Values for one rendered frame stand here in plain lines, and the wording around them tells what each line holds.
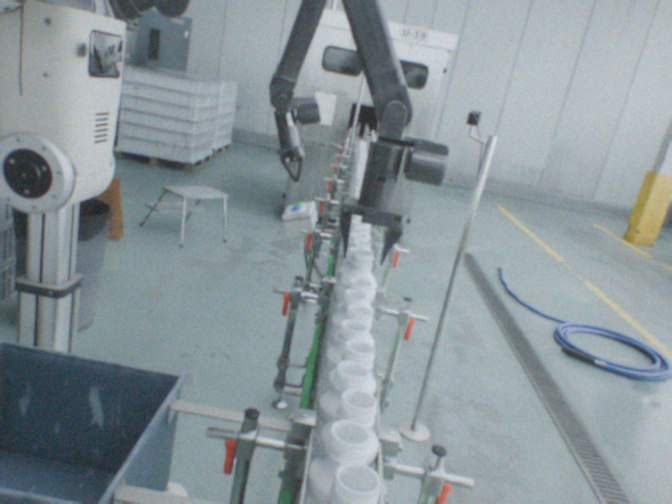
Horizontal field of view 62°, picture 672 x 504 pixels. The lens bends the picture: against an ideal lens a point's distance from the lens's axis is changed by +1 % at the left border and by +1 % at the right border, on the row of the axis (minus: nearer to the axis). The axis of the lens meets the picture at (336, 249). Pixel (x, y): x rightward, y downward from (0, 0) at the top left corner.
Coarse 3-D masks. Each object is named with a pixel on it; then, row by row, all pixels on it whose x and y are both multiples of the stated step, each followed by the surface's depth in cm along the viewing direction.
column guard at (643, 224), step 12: (648, 180) 850; (660, 180) 832; (648, 192) 843; (660, 192) 837; (636, 204) 870; (648, 204) 843; (660, 204) 842; (636, 216) 863; (648, 216) 848; (660, 216) 847; (636, 228) 856; (648, 228) 852; (660, 228) 853; (636, 240) 859; (648, 240) 858
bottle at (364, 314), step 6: (348, 306) 79; (354, 306) 80; (360, 306) 80; (348, 312) 78; (354, 312) 77; (360, 312) 81; (366, 312) 80; (372, 312) 79; (348, 318) 78; (354, 318) 78; (360, 318) 77; (366, 318) 78; (372, 318) 79; (366, 324) 78; (336, 336) 79; (336, 342) 79; (372, 342) 79
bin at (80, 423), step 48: (0, 384) 95; (48, 384) 95; (96, 384) 94; (144, 384) 94; (0, 432) 98; (48, 432) 98; (96, 432) 97; (144, 432) 78; (288, 432) 88; (0, 480) 93; (48, 480) 95; (96, 480) 97; (144, 480) 82
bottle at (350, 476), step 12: (348, 468) 46; (360, 468) 46; (336, 480) 45; (348, 480) 47; (360, 480) 47; (372, 480) 46; (336, 492) 44; (348, 492) 43; (360, 492) 43; (372, 492) 44
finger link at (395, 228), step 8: (368, 216) 90; (376, 216) 90; (384, 216) 90; (392, 216) 90; (376, 224) 90; (384, 224) 90; (392, 224) 91; (400, 224) 92; (392, 232) 91; (400, 232) 90; (384, 240) 96; (392, 240) 91; (384, 248) 94; (384, 256) 94
